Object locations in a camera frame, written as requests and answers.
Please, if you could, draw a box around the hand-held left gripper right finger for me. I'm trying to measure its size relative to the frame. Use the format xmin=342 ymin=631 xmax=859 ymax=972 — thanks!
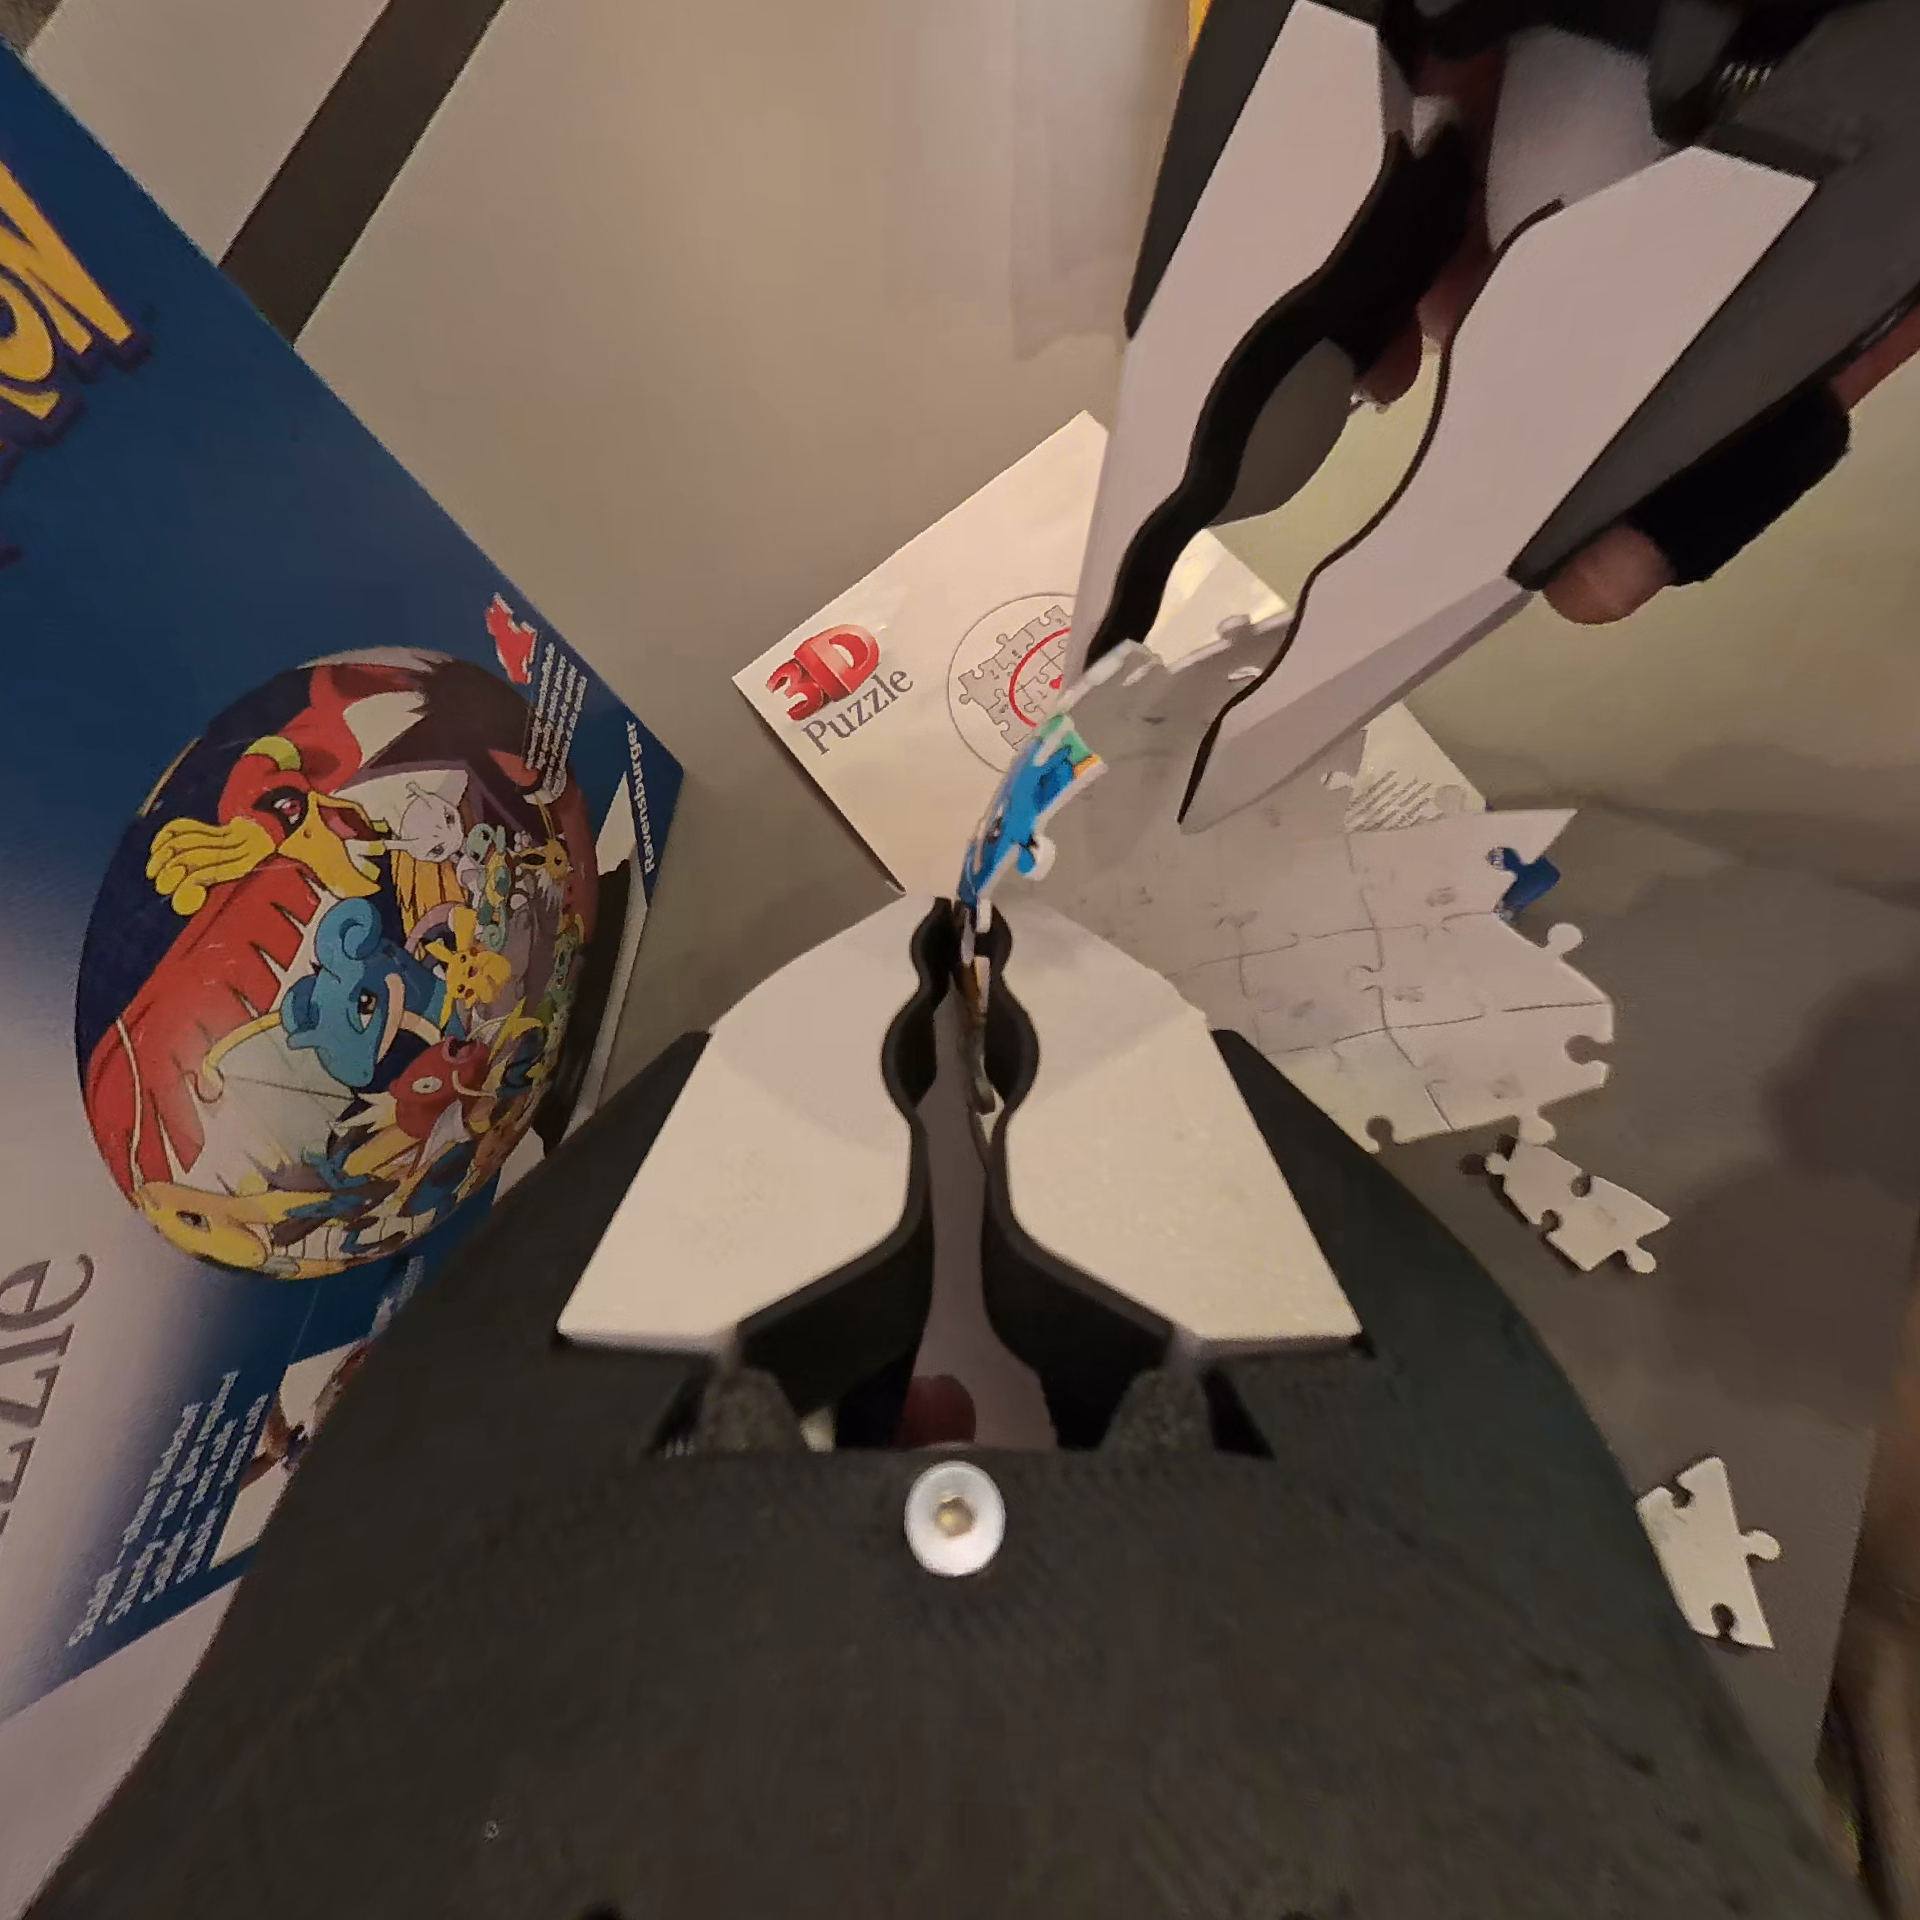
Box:
xmin=977 ymin=901 xmax=1364 ymax=1452

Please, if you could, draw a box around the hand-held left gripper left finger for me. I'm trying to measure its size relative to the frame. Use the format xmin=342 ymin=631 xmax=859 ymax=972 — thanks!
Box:
xmin=556 ymin=896 xmax=963 ymax=1452

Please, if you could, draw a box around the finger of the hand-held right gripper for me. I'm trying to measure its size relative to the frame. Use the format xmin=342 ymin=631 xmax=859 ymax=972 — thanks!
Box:
xmin=1070 ymin=0 xmax=1420 ymax=687
xmin=1177 ymin=140 xmax=1825 ymax=834

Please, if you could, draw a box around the partly built puzzle ball shell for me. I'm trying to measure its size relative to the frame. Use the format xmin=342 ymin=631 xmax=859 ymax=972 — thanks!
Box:
xmin=1035 ymin=608 xmax=1622 ymax=1154

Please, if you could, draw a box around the blue colourful puzzle piece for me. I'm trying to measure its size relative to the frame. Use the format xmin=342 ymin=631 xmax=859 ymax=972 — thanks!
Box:
xmin=957 ymin=711 xmax=1108 ymax=920

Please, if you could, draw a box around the white puzzle piece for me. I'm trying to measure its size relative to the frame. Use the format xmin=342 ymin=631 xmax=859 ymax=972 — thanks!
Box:
xmin=1635 ymin=1455 xmax=1786 ymax=1652
xmin=1486 ymin=1135 xmax=1670 ymax=1277

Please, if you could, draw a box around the blue puzzle box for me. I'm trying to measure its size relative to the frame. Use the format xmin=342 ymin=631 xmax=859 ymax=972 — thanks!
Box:
xmin=0 ymin=37 xmax=688 ymax=1728

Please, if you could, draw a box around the person's right hand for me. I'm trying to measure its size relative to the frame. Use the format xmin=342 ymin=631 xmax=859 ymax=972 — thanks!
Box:
xmin=1542 ymin=517 xmax=1673 ymax=626

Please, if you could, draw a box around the white instruction leaflet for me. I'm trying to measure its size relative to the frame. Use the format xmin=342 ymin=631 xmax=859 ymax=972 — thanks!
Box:
xmin=732 ymin=412 xmax=1577 ymax=920

